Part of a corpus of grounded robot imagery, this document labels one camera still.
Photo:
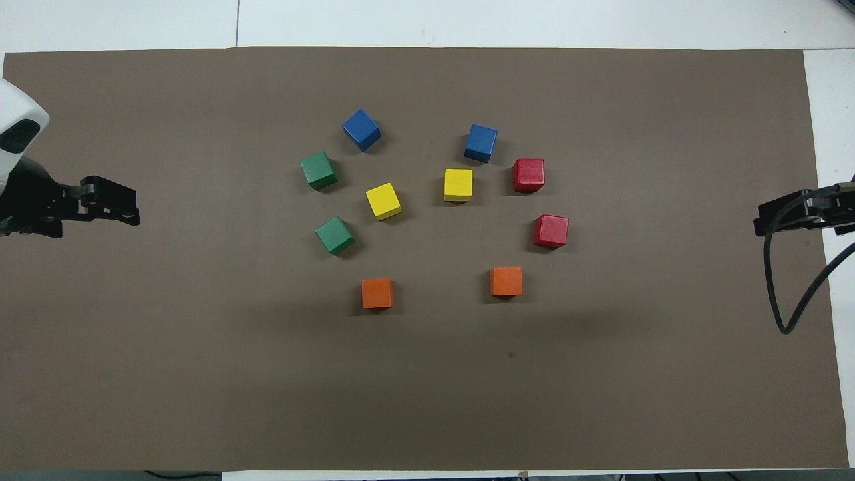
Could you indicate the yellow wooden cube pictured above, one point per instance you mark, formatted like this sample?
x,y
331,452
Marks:
x,y
383,200
458,184

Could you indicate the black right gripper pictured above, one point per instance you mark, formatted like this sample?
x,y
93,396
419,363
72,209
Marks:
x,y
843,210

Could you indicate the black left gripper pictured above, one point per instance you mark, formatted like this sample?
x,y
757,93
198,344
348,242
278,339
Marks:
x,y
33,200

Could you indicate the blue wooden cube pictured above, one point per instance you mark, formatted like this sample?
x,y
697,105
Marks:
x,y
361,129
481,142

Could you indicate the orange wooden cube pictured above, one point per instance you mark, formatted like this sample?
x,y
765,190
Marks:
x,y
377,292
506,280

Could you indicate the red wooden cube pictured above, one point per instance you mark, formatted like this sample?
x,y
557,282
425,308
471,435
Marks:
x,y
551,230
528,174

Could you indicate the green wooden cube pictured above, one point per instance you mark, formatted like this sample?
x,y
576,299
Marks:
x,y
318,170
334,234

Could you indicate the brown paper mat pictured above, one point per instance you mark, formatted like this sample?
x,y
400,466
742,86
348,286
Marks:
x,y
427,401

